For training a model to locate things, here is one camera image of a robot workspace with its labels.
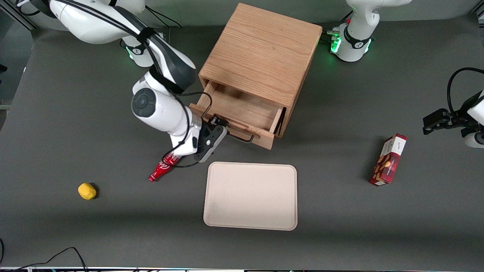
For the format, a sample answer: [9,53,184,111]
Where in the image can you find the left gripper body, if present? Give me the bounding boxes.
[450,91,484,137]

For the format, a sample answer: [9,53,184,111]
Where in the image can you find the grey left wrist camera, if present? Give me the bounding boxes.
[463,130,484,148]

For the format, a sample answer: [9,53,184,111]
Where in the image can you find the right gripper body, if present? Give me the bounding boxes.
[170,120,217,156]

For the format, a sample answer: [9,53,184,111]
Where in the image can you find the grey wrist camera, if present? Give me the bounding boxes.
[463,130,484,148]
[194,125,228,164]

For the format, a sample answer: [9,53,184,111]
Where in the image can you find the black metal drawer handle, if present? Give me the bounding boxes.
[226,130,255,144]

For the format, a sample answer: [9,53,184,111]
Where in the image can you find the beige plastic tray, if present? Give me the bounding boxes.
[203,162,298,231]

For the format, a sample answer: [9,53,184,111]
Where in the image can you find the black cable at table edge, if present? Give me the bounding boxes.
[0,239,88,272]

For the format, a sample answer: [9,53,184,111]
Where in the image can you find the black base cable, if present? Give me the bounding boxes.
[320,11,354,43]
[145,8,182,42]

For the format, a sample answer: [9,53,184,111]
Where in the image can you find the wooden drawer with recessed front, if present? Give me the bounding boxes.
[189,80,285,150]

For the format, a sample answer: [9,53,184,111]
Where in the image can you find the red cola bottle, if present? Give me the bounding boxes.
[148,151,183,182]

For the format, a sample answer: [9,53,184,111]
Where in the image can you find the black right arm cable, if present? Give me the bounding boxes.
[17,0,213,168]

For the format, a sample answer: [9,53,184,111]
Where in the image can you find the wooden drawer cabinet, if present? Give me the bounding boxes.
[199,3,323,138]

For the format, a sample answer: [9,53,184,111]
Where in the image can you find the black left base cable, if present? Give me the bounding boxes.
[320,11,354,43]

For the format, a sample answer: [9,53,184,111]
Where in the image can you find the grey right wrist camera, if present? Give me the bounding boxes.
[194,125,228,164]

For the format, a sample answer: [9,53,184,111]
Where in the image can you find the black left gripper cable loop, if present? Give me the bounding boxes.
[447,67,484,114]

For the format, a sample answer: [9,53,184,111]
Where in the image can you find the red cookie box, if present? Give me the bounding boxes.
[369,133,408,187]

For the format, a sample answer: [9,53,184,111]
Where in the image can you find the black right base cable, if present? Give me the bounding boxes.
[145,8,182,42]

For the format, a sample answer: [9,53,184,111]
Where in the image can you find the yellow lemon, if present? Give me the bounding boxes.
[78,183,97,200]

